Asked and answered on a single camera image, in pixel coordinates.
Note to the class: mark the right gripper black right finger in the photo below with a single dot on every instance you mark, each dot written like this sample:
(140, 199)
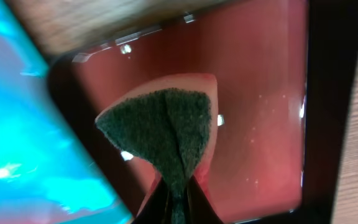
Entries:
(198, 208)

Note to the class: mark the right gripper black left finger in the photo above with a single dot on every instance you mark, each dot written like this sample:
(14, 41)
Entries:
(155, 209)

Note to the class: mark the red and black sponge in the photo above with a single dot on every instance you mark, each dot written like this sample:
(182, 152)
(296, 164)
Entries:
(172, 123)

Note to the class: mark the teal plastic tray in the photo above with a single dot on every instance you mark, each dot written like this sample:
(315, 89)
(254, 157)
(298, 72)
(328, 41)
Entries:
(46, 175)

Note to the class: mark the black red-lined tray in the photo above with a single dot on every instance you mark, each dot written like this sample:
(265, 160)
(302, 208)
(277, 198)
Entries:
(284, 71)

